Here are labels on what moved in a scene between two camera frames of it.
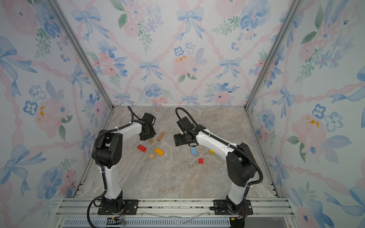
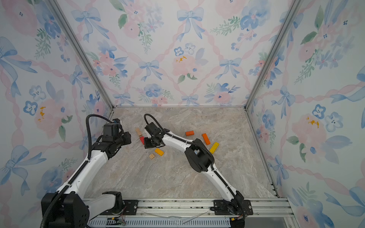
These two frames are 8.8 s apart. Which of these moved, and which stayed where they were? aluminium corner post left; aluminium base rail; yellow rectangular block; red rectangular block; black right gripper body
Moved: black right gripper body; red rectangular block
Stayed: yellow rectangular block; aluminium corner post left; aluminium base rail
